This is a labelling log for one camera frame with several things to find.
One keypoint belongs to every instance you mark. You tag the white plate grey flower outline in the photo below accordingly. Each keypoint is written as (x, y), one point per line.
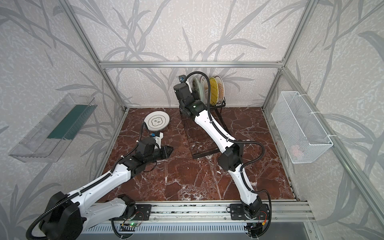
(157, 121)

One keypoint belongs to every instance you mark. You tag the small white orange sunburst plate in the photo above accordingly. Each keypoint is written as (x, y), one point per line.
(221, 89)

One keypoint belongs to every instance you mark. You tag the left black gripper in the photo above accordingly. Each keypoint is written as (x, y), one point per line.
(165, 154)

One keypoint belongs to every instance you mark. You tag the mint green flower plate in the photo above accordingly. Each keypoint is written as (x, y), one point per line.
(198, 88)

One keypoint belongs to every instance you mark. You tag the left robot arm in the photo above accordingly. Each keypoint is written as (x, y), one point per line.
(68, 215)

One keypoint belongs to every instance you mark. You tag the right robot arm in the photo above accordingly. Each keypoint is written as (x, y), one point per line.
(231, 158)

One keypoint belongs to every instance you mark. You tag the black wire dish rack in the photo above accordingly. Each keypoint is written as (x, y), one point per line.
(207, 135)

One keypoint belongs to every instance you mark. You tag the clear plastic wall bin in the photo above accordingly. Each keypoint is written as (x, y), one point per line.
(49, 139)

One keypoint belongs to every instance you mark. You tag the yellow green woven plate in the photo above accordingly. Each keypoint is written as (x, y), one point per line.
(214, 92)

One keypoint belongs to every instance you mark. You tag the pink object in basket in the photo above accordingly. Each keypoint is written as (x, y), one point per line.
(297, 152)

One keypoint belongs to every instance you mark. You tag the white wire mesh basket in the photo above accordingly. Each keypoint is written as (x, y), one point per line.
(298, 124)

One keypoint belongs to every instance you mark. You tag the aluminium cage frame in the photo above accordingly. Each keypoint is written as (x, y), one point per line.
(360, 180)

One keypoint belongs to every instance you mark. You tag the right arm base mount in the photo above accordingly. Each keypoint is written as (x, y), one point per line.
(237, 212)

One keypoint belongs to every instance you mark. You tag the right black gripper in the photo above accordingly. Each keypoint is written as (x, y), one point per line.
(195, 99)

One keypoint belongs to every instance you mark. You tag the aluminium front rail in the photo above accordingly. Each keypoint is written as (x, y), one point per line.
(215, 212)

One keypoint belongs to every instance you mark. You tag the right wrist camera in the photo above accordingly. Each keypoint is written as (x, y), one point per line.
(184, 79)

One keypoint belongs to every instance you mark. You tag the large white orange sunburst plate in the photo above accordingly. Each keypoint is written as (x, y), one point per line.
(204, 84)

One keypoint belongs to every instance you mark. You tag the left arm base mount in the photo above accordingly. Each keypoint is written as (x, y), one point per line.
(140, 212)

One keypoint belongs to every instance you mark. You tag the white plate green lettered rim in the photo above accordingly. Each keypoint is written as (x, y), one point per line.
(190, 84)

